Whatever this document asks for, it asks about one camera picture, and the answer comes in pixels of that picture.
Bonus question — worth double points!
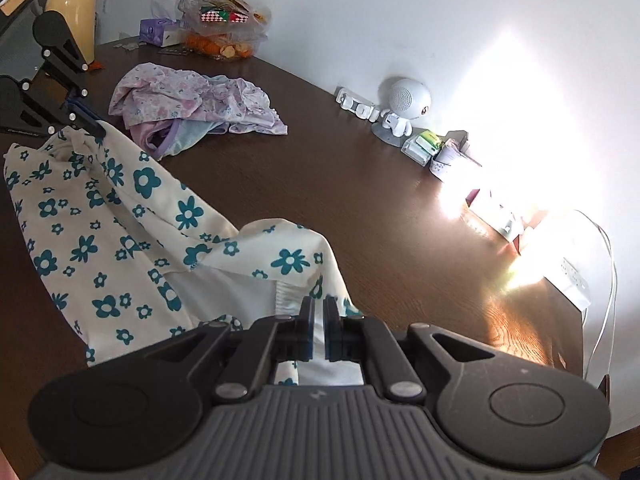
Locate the pink white box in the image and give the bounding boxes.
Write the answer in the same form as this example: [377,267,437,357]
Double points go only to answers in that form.
[465,187,538,257]

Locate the yellow thermos jug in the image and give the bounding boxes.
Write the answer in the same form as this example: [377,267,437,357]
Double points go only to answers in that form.
[45,0,99,65]

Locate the green white packets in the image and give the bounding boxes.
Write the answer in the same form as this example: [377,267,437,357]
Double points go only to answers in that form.
[401,129,445,165]

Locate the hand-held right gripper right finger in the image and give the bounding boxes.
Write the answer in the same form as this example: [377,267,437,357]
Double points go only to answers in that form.
[322,296,497,404]

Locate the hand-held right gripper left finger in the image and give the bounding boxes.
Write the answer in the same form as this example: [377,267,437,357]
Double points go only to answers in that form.
[142,296,317,403]

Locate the white power strip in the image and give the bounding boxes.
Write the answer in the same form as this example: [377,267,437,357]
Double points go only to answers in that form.
[544,257,594,312]

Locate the plastic snack bag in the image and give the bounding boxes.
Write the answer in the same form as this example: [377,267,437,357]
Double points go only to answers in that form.
[179,0,274,62]

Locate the white teal floral garment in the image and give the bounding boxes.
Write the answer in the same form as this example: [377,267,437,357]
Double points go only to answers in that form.
[2,121,367,388]

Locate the purple floral garment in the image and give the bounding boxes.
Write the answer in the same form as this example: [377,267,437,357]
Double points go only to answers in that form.
[108,62,289,137]

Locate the white robot speaker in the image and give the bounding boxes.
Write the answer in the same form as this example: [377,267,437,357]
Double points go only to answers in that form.
[371,77,432,148]

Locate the lilac trimmed pastel garment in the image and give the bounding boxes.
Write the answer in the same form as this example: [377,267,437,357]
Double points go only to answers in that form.
[129,116,217,161]

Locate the white cables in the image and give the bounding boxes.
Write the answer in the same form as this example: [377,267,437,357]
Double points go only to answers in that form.
[570,209,617,378]

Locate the purple tissue box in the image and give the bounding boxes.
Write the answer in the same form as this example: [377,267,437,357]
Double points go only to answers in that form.
[138,0,187,47]

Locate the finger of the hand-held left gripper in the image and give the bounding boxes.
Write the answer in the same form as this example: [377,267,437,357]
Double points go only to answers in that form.
[42,40,94,105]
[19,77,109,139]

